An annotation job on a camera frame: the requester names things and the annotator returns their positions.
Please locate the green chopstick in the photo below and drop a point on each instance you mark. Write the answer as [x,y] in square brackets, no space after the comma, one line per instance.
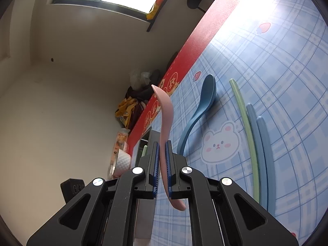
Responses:
[246,133]

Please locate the blue spoon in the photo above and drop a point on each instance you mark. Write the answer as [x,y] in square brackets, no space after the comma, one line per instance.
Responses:
[205,94]

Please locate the white textured bowl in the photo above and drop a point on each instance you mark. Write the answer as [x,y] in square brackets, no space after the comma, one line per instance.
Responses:
[123,162]

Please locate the blue chopstick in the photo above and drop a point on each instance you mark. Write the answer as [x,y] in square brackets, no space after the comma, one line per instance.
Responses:
[256,138]
[267,153]

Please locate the yellow toy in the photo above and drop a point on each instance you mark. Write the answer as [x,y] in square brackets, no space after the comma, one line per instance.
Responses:
[155,9]

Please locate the stainless steel utensil holder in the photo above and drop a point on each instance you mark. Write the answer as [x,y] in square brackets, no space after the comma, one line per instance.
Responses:
[153,135]

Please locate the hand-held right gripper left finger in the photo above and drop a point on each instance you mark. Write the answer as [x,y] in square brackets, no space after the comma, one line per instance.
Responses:
[151,169]

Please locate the blue plaid table mat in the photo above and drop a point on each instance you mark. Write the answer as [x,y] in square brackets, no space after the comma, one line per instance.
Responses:
[281,56]

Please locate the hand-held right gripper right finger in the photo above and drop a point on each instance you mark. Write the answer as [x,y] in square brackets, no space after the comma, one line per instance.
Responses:
[170,169]

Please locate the clear plastic bag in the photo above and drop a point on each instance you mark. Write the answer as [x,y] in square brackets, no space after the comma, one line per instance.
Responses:
[139,78]

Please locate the orange tissue pack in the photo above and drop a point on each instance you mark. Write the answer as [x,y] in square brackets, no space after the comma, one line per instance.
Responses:
[120,141]

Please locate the yellow snack bags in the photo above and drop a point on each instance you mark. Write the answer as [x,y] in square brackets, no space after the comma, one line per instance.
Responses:
[125,110]

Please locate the dark red cloth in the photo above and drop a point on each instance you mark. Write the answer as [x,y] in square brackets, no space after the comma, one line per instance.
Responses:
[137,110]

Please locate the pink spoon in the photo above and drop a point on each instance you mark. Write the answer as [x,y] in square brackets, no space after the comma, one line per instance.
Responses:
[166,117]

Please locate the light green spoon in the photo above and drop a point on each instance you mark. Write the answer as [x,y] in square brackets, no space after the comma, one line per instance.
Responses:
[145,150]

